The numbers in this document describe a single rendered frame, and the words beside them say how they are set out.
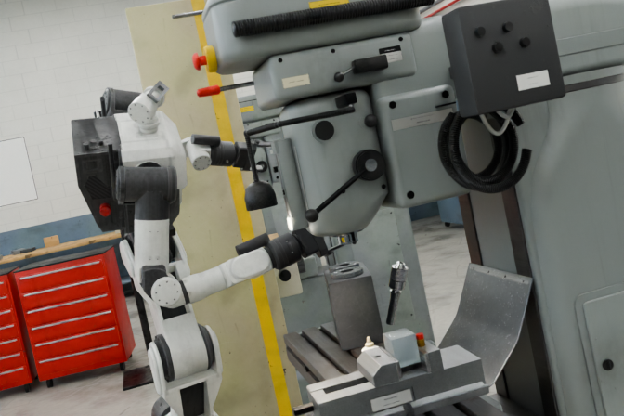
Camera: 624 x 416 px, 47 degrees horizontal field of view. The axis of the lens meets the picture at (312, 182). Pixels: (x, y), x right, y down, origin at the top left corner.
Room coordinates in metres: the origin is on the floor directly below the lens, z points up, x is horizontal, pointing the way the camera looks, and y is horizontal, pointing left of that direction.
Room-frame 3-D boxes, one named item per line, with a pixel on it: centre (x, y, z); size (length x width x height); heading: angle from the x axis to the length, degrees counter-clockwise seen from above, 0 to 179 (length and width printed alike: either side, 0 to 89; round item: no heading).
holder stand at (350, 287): (2.00, -0.04, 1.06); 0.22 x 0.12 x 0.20; 2
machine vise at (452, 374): (1.44, -0.08, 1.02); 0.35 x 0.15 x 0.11; 101
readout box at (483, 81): (1.42, -0.43, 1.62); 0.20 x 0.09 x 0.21; 104
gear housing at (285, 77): (1.68, -0.10, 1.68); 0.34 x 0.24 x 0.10; 104
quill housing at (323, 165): (1.67, -0.06, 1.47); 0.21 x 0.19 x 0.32; 14
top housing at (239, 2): (1.68, -0.07, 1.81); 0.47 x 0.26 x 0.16; 104
